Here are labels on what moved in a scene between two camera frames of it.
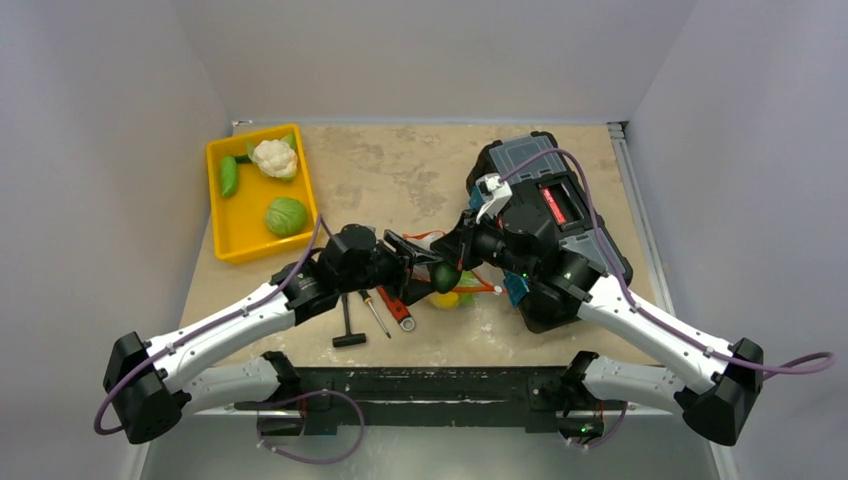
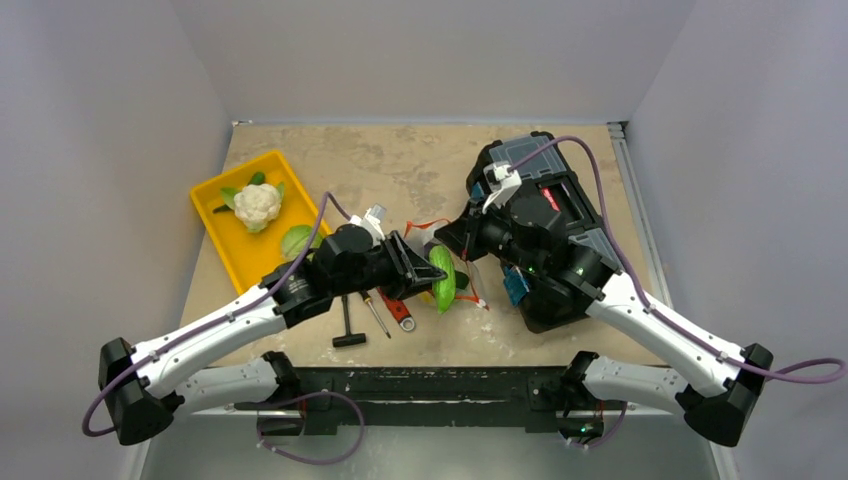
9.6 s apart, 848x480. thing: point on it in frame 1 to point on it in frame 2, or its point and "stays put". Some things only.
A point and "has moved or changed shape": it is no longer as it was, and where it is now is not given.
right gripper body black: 460,239 stays put
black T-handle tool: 350,338 stays put
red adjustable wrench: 398,310 stays put
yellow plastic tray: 260,192 has moved or changed shape
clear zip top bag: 467,285 has moved or changed shape
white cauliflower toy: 275,158 to 256,205
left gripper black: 401,283 stays put
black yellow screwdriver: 364,294 stays put
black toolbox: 538,170 stays put
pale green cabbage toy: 286,216 to 296,239
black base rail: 438,397 stays put
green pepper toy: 228,170 has moved or changed shape
